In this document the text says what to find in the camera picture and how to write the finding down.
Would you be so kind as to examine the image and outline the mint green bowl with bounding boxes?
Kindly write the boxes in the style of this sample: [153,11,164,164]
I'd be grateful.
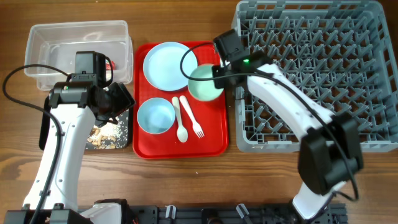
[188,64,224,101]

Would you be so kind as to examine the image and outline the rice and food scraps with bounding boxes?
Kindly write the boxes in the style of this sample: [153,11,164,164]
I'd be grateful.
[85,121,129,150]

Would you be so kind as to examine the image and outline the red snack wrapper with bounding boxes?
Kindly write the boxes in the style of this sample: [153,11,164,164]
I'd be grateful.
[106,60,116,70]

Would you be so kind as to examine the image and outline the light blue small bowl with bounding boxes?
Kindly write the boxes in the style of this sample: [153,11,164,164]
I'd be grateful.
[137,98,176,134]

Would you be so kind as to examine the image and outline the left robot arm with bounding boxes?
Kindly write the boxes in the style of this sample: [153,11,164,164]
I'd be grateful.
[4,82,137,223]

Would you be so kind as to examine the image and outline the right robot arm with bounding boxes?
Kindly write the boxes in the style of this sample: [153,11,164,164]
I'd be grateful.
[213,51,364,222]

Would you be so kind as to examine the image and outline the black waste tray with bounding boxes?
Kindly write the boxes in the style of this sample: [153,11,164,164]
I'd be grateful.
[39,98,129,156]

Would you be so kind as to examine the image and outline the grey dishwasher rack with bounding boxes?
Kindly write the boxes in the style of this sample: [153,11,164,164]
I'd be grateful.
[232,1,397,152]

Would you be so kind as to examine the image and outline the light blue plate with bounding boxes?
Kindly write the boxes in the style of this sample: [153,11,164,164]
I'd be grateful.
[143,42,189,91]

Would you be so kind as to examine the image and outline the red serving tray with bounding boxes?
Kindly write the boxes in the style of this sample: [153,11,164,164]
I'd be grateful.
[132,43,229,159]

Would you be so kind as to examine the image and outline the pink plastic fork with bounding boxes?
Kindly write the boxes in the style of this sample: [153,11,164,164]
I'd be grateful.
[179,95,205,138]

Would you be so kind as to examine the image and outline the cream plastic spoon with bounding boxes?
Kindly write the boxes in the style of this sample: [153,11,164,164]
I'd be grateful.
[172,96,188,143]

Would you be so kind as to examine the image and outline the clear plastic bin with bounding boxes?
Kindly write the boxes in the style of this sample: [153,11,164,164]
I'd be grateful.
[25,20,134,84]

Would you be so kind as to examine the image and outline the black mounting rail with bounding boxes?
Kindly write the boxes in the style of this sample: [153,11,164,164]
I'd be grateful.
[131,203,348,224]

